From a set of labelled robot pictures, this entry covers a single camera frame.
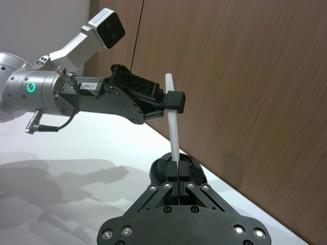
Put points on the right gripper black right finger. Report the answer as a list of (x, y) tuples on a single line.
[(185, 178)]

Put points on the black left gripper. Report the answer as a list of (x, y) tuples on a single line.
[(102, 102)]

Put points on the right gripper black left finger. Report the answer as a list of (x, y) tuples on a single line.
[(172, 176)]

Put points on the white plastic tube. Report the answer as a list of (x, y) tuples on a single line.
[(174, 132)]

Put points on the black round dish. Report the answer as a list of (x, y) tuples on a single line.
[(158, 169)]

